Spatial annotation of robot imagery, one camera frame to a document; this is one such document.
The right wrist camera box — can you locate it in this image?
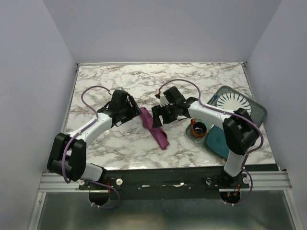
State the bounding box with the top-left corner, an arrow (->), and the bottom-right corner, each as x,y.
163,86 -> 186,104

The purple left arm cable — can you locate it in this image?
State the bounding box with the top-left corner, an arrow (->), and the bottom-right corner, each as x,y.
61,85 -> 120,209

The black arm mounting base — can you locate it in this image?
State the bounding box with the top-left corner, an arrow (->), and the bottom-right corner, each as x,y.
79,166 -> 250,201

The green floral serving tray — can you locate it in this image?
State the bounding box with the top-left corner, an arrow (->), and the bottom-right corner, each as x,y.
186,86 -> 267,160

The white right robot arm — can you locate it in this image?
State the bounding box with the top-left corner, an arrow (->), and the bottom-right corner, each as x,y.
152,98 -> 263,188

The aluminium frame rail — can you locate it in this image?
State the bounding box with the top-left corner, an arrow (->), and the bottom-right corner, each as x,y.
38,171 -> 292,193

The teal square plate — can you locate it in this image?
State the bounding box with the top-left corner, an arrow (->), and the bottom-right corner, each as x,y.
205,126 -> 229,159

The orange patterned mug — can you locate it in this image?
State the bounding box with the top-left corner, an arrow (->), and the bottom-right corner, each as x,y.
190,118 -> 207,138

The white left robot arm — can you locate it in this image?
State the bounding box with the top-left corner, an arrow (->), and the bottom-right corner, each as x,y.
47,91 -> 142,189

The purple cloth napkin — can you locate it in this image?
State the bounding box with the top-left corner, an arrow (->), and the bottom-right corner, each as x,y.
140,106 -> 171,151

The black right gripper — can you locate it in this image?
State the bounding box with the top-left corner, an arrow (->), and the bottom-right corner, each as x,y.
151,103 -> 178,128

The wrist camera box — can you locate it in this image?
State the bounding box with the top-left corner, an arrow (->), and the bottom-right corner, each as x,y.
109,90 -> 128,110
163,86 -> 186,104

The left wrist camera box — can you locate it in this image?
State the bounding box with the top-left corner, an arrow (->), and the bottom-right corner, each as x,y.
109,90 -> 128,110

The white blue striped plate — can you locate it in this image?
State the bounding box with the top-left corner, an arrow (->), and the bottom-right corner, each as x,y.
216,92 -> 252,115

